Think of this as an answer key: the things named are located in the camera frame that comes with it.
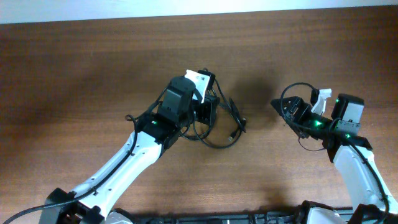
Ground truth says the thin black USB cable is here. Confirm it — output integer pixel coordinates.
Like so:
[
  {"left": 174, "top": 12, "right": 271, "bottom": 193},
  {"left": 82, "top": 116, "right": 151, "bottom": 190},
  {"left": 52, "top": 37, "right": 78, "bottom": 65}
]
[{"left": 182, "top": 118, "right": 243, "bottom": 149}]

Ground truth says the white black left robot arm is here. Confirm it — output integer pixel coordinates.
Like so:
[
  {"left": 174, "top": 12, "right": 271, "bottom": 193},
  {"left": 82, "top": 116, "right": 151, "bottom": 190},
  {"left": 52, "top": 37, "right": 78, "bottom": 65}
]
[{"left": 39, "top": 73, "right": 218, "bottom": 223}]

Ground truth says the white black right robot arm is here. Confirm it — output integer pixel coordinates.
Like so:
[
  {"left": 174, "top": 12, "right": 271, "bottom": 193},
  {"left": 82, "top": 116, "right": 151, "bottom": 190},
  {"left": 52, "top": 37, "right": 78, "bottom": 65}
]
[{"left": 271, "top": 89, "right": 397, "bottom": 223}]

